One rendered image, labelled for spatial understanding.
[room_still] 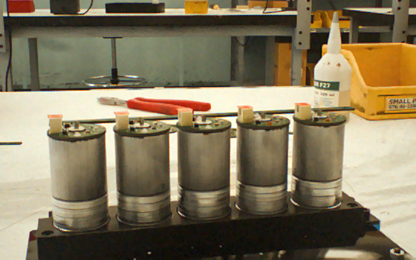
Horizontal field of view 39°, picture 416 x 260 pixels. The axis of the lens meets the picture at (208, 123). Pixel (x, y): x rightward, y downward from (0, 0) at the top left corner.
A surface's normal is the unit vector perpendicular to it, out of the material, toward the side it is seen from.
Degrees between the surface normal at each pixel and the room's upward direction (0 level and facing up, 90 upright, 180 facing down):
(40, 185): 0
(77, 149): 90
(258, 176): 90
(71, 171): 90
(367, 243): 0
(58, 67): 90
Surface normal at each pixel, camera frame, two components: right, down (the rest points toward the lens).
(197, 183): -0.25, 0.22
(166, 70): 0.10, 0.23
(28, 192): 0.00, -0.97
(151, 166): 0.44, 0.21
